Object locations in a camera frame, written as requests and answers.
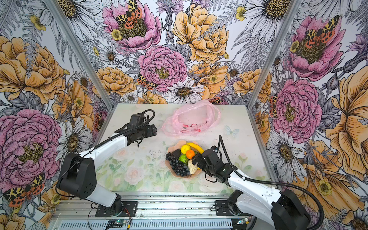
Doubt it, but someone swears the pale fake garlic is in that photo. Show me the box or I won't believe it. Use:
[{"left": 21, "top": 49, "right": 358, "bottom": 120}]
[{"left": 187, "top": 160, "right": 198, "bottom": 175}]

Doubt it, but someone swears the yellow fake lemon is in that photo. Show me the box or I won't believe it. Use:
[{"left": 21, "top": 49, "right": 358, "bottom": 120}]
[{"left": 180, "top": 144, "right": 191, "bottom": 154}]

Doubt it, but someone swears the green circuit board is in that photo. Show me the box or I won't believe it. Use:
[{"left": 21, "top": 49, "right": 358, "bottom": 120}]
[{"left": 106, "top": 219, "right": 129, "bottom": 229}]

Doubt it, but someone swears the aluminium front rail frame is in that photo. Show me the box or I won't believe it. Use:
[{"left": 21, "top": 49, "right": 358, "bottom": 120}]
[{"left": 49, "top": 193, "right": 261, "bottom": 230}]

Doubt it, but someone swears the aluminium left corner post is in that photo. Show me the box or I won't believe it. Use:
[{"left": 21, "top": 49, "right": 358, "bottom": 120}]
[{"left": 45, "top": 1, "right": 114, "bottom": 111}]

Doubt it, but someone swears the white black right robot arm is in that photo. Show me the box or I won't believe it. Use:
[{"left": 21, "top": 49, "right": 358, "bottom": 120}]
[{"left": 192, "top": 146, "right": 311, "bottom": 230}]

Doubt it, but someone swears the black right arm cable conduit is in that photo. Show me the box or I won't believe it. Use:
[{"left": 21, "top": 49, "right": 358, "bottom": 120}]
[{"left": 218, "top": 135, "right": 325, "bottom": 230}]

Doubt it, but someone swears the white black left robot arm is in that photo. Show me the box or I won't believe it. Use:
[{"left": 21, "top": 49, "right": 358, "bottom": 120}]
[{"left": 57, "top": 109, "right": 157, "bottom": 213}]

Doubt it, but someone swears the yellow fake banana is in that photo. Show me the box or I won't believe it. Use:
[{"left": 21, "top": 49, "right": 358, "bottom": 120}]
[{"left": 187, "top": 142, "right": 204, "bottom": 154}]

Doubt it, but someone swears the aluminium corner post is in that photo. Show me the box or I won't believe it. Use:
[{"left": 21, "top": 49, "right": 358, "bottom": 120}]
[
  {"left": 246, "top": 0, "right": 304, "bottom": 108},
  {"left": 45, "top": 1, "right": 114, "bottom": 111}
]

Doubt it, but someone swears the dark fake grape bunch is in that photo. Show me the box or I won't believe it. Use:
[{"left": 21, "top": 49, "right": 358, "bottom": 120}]
[{"left": 165, "top": 153, "right": 191, "bottom": 177}]

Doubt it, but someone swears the orange fake orange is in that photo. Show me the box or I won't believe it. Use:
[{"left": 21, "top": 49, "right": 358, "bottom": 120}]
[{"left": 186, "top": 149, "right": 196, "bottom": 160}]

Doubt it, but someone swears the pink printed plastic bag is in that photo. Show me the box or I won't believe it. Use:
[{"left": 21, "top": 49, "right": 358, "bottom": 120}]
[{"left": 162, "top": 100, "right": 221, "bottom": 137}]

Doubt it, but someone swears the pink round plate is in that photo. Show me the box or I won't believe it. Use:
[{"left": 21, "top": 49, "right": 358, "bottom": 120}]
[{"left": 165, "top": 140, "right": 203, "bottom": 178}]

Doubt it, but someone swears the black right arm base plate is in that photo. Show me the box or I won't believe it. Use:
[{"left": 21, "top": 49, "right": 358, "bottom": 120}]
[{"left": 210, "top": 200, "right": 250, "bottom": 217}]

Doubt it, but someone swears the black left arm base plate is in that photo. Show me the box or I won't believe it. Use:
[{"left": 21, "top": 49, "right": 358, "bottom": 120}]
[{"left": 95, "top": 201, "right": 138, "bottom": 218}]

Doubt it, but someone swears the aluminium right corner post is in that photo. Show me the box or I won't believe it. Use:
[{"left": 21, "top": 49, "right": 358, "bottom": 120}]
[{"left": 246, "top": 0, "right": 304, "bottom": 108}]

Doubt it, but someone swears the black brown fake fruit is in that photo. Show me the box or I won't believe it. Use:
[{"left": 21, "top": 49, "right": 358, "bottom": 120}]
[{"left": 172, "top": 149, "right": 182, "bottom": 160}]

